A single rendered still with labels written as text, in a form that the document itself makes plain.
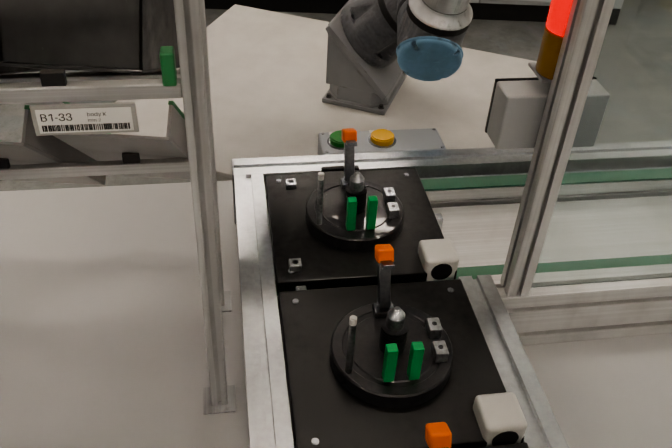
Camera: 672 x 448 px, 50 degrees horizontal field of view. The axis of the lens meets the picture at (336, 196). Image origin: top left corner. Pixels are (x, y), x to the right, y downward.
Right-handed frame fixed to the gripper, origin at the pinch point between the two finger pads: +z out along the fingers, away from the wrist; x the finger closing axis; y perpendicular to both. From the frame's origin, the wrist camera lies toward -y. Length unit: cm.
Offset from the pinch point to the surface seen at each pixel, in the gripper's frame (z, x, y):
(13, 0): 19.8, -3.0, -19.2
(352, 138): 6.2, -28.6, 22.2
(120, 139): 22.3, -6.7, -0.2
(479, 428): 45, -49, 14
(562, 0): 6, -52, -8
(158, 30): 16.6, -13.4, -12.4
